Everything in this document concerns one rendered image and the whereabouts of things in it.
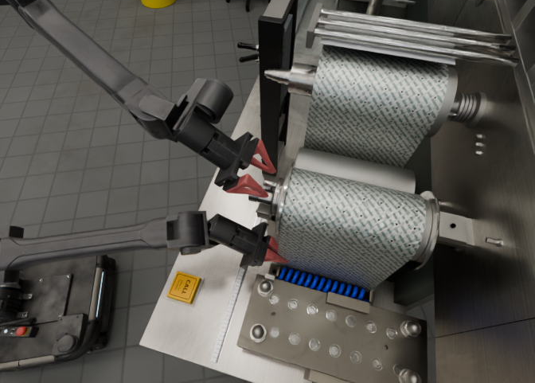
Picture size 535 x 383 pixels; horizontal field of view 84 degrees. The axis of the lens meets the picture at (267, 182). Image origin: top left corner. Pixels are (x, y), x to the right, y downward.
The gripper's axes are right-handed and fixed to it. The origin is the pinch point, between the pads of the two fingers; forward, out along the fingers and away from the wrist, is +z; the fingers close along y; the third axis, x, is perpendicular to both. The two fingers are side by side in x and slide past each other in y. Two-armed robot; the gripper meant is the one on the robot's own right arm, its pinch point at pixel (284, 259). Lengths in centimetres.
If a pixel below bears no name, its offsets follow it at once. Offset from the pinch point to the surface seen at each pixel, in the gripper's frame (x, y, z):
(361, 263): 16.9, 0.2, 8.0
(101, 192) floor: -160, -47, -63
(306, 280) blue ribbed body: 1.2, 2.8, 6.7
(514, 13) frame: 50, -45, 8
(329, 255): 13.5, 0.2, 2.5
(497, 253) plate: 39.3, -0.1, 12.6
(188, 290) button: -24.0, 10.5, -13.2
